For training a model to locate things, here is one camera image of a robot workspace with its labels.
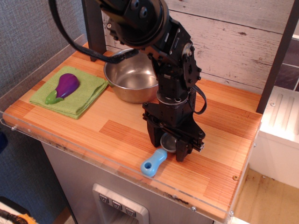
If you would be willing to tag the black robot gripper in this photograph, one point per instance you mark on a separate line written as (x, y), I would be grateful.
(176, 119)

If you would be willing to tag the blue handled grey spoon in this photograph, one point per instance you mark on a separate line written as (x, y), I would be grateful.
(168, 145)

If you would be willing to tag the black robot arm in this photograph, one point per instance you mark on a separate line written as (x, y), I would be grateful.
(146, 25)

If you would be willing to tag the stainless steel bowl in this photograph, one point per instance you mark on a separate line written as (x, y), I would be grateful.
(133, 80)

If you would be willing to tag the silver toy dispenser panel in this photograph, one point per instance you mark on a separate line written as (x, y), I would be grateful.
(114, 208)

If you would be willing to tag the grey toy cabinet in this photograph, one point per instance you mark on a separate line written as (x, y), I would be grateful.
(77, 177)

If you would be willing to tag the white toy sink unit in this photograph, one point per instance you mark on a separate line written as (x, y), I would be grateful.
(276, 150)

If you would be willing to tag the purple toy eggplant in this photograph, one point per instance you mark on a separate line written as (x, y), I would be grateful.
(67, 84)

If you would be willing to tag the green folded cloth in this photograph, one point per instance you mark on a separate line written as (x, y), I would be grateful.
(75, 104)

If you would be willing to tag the orange object bottom left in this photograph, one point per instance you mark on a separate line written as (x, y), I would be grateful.
(24, 219)

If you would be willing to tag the clear acrylic table guard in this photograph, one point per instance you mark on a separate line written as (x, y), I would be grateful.
(208, 180)

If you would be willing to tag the dark left vertical post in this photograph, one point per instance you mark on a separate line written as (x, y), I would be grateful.
(94, 26)

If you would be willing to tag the dark vertical post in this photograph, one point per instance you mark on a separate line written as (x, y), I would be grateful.
(279, 57)
(94, 26)

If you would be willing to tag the dark right vertical post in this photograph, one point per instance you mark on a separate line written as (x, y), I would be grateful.
(279, 57)

